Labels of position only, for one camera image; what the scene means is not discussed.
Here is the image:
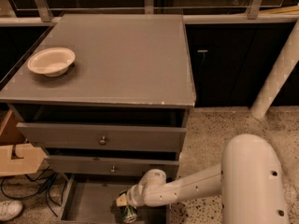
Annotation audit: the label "grey drawer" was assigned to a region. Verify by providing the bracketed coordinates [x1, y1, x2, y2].
[17, 122, 186, 152]
[57, 174, 172, 224]
[46, 155, 178, 177]

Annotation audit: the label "brass top drawer knob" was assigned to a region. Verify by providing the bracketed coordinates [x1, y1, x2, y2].
[98, 136, 107, 146]

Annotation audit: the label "grey top drawer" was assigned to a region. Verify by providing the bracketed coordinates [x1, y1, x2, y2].
[17, 122, 186, 152]

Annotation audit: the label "metal glass railing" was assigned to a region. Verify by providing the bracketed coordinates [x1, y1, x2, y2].
[0, 0, 299, 27]

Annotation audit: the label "grey drawer cabinet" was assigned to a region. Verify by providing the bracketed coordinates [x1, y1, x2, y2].
[0, 13, 197, 224]

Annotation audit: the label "white sneaker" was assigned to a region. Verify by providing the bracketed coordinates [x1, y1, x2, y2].
[0, 201, 23, 221]

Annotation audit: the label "grey bottom drawer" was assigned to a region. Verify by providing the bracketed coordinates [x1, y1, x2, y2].
[57, 174, 172, 224]

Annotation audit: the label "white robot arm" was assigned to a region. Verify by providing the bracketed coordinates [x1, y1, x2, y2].
[116, 133, 289, 224]

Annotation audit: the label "green soda can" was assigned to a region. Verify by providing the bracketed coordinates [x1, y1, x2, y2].
[121, 205, 137, 224]

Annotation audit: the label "blue floor cables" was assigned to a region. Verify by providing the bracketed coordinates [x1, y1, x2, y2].
[0, 167, 68, 217]

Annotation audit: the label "grey middle drawer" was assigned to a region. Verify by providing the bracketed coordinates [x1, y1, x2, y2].
[46, 155, 178, 177]

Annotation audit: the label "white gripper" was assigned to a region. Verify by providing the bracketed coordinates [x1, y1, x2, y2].
[116, 185, 145, 207]

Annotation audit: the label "white diagonal pole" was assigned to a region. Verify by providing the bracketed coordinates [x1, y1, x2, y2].
[250, 21, 299, 119]

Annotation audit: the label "white paper bowl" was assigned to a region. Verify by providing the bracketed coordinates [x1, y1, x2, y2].
[27, 48, 76, 77]

